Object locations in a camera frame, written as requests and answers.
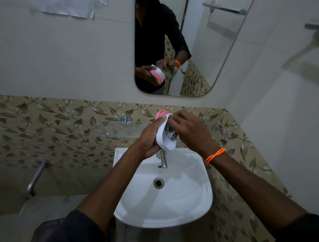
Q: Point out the person's right hand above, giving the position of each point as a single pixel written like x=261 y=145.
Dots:
x=193 y=133

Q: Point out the person's left hand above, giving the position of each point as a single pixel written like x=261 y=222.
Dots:
x=148 y=140

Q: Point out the person's right thumb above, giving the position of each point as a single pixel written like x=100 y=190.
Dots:
x=174 y=128

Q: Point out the person's left thumb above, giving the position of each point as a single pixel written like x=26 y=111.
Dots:
x=161 y=121

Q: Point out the steel wool scrubber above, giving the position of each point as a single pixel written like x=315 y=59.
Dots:
x=172 y=133

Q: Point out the person's right forearm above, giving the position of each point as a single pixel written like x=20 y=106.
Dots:
x=251 y=189

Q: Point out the person's left forearm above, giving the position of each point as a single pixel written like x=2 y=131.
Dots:
x=117 y=182

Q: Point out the chrome basin faucet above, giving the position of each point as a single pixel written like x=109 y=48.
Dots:
x=163 y=160

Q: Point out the metal basin drain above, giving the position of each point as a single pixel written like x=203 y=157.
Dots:
x=158 y=183

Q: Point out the white ceramic wash basin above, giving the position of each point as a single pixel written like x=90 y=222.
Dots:
x=174 y=199

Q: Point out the dark shirt sleeve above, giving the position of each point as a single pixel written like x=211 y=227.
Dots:
x=72 y=228
x=299 y=228

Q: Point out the white paper sheet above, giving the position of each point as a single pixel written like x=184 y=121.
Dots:
x=67 y=7

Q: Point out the chrome shelf bracket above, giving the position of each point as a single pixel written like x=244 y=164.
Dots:
x=125 y=120

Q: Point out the glass wall shelf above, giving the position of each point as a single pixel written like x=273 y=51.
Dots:
x=119 y=131

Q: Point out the wall mirror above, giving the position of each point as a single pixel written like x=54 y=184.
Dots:
x=211 y=44

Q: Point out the chrome wall tap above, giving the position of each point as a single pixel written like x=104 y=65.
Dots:
x=36 y=177

